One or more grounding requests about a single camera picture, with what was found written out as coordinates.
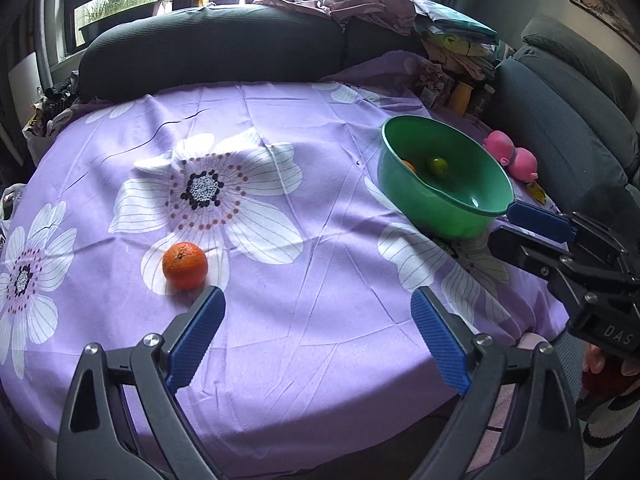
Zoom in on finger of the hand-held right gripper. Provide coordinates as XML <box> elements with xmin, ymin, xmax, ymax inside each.
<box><xmin>487</xmin><ymin>226</ymin><xmax>601</xmax><ymax>288</ymax></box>
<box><xmin>506</xmin><ymin>200</ymin><xmax>626</xmax><ymax>266</ymax></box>

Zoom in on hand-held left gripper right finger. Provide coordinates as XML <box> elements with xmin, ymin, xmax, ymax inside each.
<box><xmin>409</xmin><ymin>287</ymin><xmax>586</xmax><ymax>480</ymax></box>

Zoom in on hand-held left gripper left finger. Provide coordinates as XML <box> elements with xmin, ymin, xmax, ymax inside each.
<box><xmin>56</xmin><ymin>285</ymin><xmax>227</xmax><ymax>480</ymax></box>

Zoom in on large orange tangerine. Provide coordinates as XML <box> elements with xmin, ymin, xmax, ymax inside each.
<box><xmin>162</xmin><ymin>242</ymin><xmax>209</xmax><ymax>291</ymax></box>

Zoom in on green plastic bowl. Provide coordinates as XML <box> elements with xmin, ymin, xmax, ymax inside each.
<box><xmin>377</xmin><ymin>115</ymin><xmax>515</xmax><ymax>240</ymax></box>

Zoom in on person's right forearm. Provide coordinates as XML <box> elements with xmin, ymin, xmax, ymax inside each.
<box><xmin>575</xmin><ymin>392</ymin><xmax>640</xmax><ymax>478</ymax></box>

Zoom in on person's right hand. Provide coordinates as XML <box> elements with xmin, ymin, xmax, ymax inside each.
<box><xmin>581</xmin><ymin>342</ymin><xmax>640</xmax><ymax>401</ymax></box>

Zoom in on pink pig plush toy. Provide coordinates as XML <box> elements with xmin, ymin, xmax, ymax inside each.
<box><xmin>482</xmin><ymin>130</ymin><xmax>539</xmax><ymax>181</ymax></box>

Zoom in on grey recliner sofa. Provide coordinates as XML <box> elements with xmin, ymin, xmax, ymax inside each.
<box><xmin>487</xmin><ymin>15</ymin><xmax>640</xmax><ymax>201</ymax></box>

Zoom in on yellow bottle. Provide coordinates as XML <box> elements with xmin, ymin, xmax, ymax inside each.
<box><xmin>446</xmin><ymin>81</ymin><xmax>473</xmax><ymax>115</ymax></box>

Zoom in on printed snack packet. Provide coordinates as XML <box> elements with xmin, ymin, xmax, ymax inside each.
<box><xmin>415</xmin><ymin>64</ymin><xmax>453</xmax><ymax>108</ymax></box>

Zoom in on stack of folded clothes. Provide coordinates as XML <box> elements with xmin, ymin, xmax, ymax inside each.
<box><xmin>422</xmin><ymin>30</ymin><xmax>501</xmax><ymax>81</ymax></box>

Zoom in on purple floral tablecloth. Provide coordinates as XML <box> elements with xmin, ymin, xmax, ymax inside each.
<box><xmin>0</xmin><ymin>50</ymin><xmax>571</xmax><ymax>466</ymax></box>

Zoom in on teal folded cloth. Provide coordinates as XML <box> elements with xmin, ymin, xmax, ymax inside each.
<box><xmin>405</xmin><ymin>0</ymin><xmax>500</xmax><ymax>43</ymax></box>

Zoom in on mauve crumpled cloth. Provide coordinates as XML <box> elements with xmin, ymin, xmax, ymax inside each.
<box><xmin>252</xmin><ymin>0</ymin><xmax>418</xmax><ymax>36</ymax></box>

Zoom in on dark cloth heap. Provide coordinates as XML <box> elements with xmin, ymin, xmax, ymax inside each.
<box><xmin>42</xmin><ymin>76</ymin><xmax>82</xmax><ymax>117</ymax></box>

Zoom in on white board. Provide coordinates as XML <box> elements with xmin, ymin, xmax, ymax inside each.
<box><xmin>7</xmin><ymin>52</ymin><xmax>53</xmax><ymax>161</ymax></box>

